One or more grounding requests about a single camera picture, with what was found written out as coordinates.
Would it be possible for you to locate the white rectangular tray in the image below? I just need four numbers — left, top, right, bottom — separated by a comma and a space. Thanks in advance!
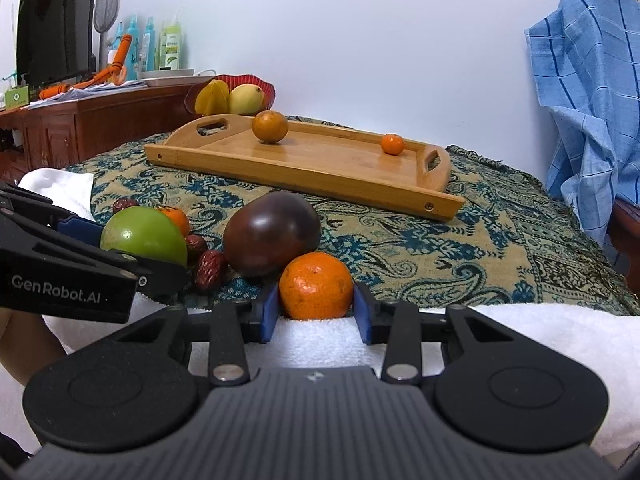
137, 67, 196, 82

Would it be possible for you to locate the dark wooden cabinet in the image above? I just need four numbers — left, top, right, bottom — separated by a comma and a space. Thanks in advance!
0, 82, 211, 171

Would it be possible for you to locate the orange plastic cord tool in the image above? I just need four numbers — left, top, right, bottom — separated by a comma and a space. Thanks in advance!
39, 34, 135, 100

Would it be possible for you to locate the stack of papers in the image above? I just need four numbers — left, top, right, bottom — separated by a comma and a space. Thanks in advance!
25, 81, 148, 111

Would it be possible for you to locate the green label bottle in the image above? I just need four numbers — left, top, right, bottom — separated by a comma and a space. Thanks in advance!
159, 20, 184, 71

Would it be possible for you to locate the person's left forearm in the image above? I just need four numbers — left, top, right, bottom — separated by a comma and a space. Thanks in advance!
0, 307, 68, 391

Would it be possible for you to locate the paisley patterned blanket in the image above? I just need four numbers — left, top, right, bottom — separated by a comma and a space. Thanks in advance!
65, 115, 640, 317

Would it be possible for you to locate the black monitor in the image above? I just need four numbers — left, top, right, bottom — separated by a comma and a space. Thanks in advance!
15, 0, 101, 92

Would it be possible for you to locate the red fruit bowl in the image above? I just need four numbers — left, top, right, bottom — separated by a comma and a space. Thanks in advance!
184, 74, 277, 117

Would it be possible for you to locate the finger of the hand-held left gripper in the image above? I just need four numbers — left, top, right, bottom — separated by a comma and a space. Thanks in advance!
0, 212, 195, 306
0, 181, 106, 251

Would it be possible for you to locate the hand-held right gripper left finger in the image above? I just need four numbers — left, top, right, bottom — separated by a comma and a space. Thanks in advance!
117, 284, 280, 387

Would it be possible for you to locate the white towel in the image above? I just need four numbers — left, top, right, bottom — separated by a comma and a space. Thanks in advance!
17, 167, 96, 221
42, 292, 640, 461

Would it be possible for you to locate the yellow starfruit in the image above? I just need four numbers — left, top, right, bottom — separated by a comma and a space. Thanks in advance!
194, 80, 231, 116

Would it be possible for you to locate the orange mandarin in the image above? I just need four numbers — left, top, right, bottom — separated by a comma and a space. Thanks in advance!
278, 252, 354, 321

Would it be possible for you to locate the small green label box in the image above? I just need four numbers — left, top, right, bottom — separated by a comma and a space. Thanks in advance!
2, 87, 31, 110

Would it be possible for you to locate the large brownish orange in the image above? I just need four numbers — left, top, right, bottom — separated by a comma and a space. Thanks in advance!
251, 110, 289, 144

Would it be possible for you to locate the yellow mango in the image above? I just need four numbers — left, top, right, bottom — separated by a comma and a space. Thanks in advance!
228, 83, 265, 116

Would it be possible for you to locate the wooden tray with handles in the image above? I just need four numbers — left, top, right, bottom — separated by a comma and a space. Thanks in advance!
144, 114, 467, 221

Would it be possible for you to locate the green apple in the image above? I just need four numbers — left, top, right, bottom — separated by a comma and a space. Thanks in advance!
100, 208, 188, 267

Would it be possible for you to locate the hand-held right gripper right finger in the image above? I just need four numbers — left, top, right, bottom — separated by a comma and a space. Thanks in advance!
352, 282, 506, 386

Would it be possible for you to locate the dark purple fruit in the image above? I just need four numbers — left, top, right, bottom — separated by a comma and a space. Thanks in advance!
222, 191, 322, 279

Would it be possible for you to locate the blue checked cloth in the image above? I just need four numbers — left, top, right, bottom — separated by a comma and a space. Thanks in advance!
524, 0, 640, 276

